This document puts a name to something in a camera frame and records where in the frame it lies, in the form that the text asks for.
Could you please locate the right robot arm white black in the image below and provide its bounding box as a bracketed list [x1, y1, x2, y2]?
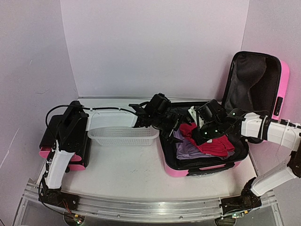
[188, 107, 301, 209]

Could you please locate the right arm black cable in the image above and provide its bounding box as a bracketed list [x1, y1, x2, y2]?
[242, 110, 270, 142]

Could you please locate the magenta garment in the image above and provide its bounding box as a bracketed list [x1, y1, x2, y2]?
[174, 123, 235, 160]

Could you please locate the lavender folded garment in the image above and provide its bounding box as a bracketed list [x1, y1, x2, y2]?
[175, 136, 235, 160]

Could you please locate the pink and black folded case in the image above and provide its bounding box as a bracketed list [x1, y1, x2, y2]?
[39, 114, 91, 171]

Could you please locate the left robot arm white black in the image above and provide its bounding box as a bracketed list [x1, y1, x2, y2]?
[41, 98, 185, 206]

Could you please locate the pink hard-shell suitcase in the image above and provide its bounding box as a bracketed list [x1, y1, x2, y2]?
[159, 51, 290, 177]

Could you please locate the curved aluminium rail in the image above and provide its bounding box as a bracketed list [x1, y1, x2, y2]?
[22, 178, 277, 218]

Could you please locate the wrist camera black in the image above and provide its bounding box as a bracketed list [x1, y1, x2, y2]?
[188, 99, 227, 128]
[144, 93, 171, 117]

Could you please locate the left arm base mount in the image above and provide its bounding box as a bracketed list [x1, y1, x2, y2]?
[38, 186, 79, 210]

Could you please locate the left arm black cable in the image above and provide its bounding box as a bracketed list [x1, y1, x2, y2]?
[46, 105, 83, 142]

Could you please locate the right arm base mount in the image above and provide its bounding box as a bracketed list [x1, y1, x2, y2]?
[220, 177, 262, 217]

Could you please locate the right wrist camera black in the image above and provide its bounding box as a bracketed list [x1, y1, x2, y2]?
[188, 99, 227, 128]

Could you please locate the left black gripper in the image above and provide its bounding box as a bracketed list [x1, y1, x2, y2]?
[153, 113, 190, 145]

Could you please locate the white plastic mesh basket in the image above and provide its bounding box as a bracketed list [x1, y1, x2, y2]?
[87, 127, 159, 146]

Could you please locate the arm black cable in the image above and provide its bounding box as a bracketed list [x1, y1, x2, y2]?
[242, 110, 270, 142]
[46, 105, 83, 142]

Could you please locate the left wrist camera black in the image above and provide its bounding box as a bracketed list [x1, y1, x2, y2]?
[144, 93, 171, 117]

